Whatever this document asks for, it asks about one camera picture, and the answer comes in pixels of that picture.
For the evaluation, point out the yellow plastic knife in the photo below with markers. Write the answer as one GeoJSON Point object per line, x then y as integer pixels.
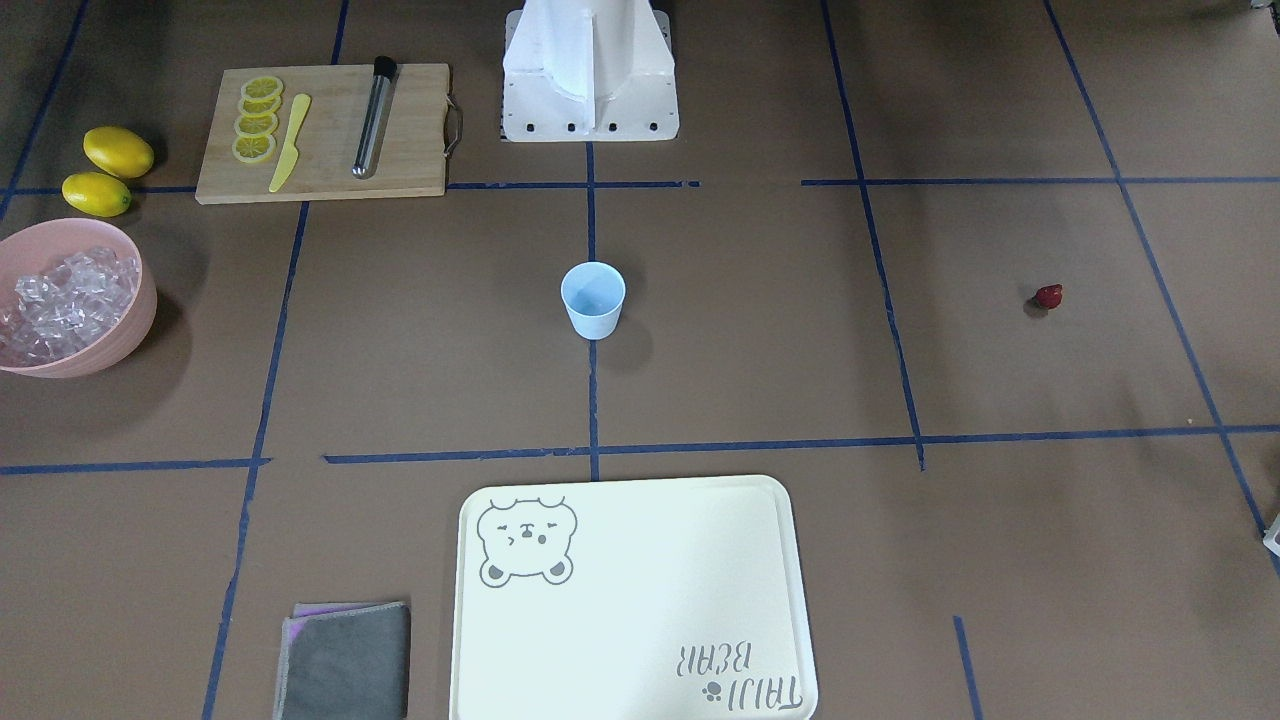
{"type": "Point", "coordinates": [290, 152]}

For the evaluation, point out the lemon slice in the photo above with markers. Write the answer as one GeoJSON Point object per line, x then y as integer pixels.
{"type": "Point", "coordinates": [256, 125]}
{"type": "Point", "coordinates": [253, 149]}
{"type": "Point", "coordinates": [259, 106]}
{"type": "Point", "coordinates": [261, 89]}

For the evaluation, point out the lower yellow lemon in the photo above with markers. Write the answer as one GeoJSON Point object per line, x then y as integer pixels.
{"type": "Point", "coordinates": [97, 194]}

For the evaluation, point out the pile of clear ice cubes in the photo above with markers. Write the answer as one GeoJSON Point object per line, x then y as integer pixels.
{"type": "Point", "coordinates": [59, 313]}

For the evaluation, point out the cream bear serving tray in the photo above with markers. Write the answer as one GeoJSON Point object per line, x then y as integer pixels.
{"type": "Point", "coordinates": [679, 598]}

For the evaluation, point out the wooden cutting board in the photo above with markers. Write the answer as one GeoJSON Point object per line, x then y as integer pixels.
{"type": "Point", "coordinates": [410, 159]}

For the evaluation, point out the metal muddler black tip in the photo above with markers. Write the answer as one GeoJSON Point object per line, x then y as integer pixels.
{"type": "Point", "coordinates": [384, 72]}

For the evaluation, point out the red strawberry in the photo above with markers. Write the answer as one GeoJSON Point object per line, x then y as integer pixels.
{"type": "Point", "coordinates": [1049, 297]}

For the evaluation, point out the grey folded cloth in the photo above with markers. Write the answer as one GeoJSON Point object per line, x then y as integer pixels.
{"type": "Point", "coordinates": [344, 660]}

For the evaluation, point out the pink bowl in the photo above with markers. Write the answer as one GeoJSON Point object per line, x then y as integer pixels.
{"type": "Point", "coordinates": [38, 248]}

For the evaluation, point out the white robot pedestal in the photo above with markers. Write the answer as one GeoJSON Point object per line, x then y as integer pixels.
{"type": "Point", "coordinates": [588, 71]}

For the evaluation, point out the light blue plastic cup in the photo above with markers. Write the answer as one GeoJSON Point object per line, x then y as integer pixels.
{"type": "Point", "coordinates": [593, 295]}

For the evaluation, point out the upper yellow lemon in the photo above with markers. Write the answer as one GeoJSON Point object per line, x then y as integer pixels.
{"type": "Point", "coordinates": [118, 151]}

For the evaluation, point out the yellow lemon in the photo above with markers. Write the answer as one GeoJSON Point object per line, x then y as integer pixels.
{"type": "Point", "coordinates": [118, 151]}
{"type": "Point", "coordinates": [97, 194]}

